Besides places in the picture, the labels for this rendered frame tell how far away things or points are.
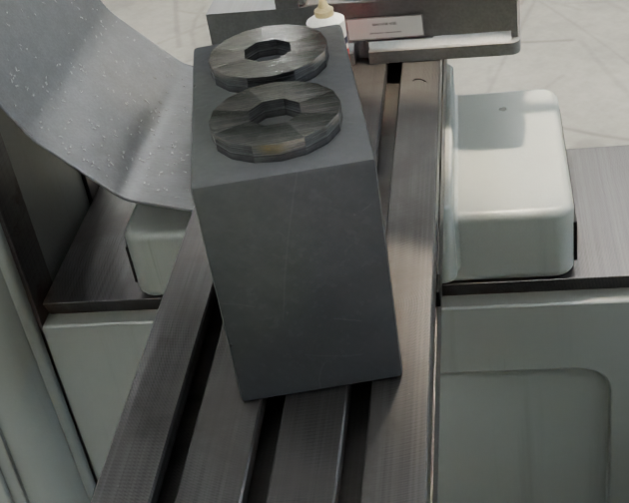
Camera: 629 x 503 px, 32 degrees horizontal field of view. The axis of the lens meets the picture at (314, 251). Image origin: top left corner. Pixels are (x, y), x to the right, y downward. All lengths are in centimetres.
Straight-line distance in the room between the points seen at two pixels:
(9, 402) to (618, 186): 77
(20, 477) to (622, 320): 75
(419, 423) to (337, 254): 13
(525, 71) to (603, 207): 194
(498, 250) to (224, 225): 53
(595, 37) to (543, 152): 218
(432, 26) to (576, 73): 201
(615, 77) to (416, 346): 242
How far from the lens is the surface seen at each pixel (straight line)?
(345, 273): 75
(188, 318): 91
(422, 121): 113
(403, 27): 125
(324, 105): 75
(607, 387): 133
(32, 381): 136
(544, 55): 335
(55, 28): 133
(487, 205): 119
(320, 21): 116
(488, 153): 128
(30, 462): 143
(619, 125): 298
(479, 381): 131
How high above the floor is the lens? 147
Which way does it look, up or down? 35 degrees down
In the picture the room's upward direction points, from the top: 10 degrees counter-clockwise
